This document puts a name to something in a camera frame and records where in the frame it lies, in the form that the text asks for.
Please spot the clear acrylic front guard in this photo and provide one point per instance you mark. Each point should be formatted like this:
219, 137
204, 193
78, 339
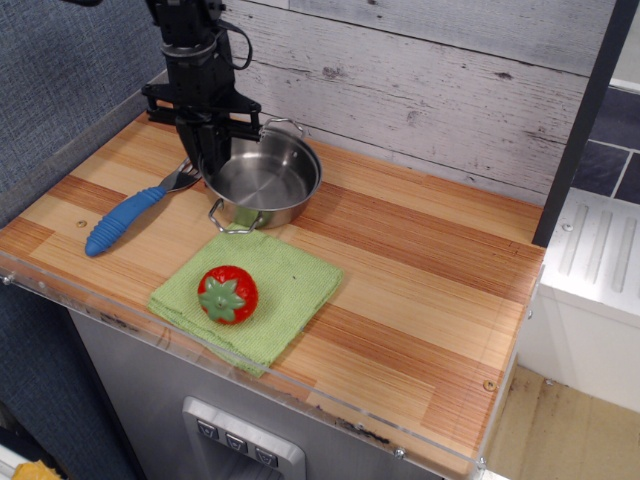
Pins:
444, 462

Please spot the green folded cloth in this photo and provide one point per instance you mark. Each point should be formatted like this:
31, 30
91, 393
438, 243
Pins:
292, 284

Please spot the grey toy fridge cabinet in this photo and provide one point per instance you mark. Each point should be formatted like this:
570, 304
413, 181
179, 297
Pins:
147, 377

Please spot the clear acrylic left guard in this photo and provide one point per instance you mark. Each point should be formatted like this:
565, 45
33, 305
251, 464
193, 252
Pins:
53, 120

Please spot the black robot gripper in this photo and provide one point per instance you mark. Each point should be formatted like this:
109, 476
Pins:
201, 91

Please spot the silver dispenser button panel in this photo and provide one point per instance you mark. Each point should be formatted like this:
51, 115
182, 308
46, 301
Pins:
227, 447

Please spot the white toy sink unit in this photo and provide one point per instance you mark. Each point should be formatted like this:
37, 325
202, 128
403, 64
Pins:
583, 324

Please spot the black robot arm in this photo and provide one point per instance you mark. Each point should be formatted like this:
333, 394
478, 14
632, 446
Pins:
192, 23

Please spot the blue handled metal fork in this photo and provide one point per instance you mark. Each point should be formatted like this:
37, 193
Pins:
113, 225

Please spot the stainless steel pot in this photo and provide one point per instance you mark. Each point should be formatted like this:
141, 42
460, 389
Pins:
265, 183

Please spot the right black vertical post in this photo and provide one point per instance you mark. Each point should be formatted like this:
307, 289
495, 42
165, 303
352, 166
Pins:
614, 39

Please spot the clear acrylic guard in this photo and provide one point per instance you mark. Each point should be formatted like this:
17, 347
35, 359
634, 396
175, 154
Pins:
53, 120
444, 462

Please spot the yellow object bottom left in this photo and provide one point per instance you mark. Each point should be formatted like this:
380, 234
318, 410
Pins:
34, 471

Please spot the red toy strawberry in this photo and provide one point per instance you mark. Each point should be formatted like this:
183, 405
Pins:
228, 295

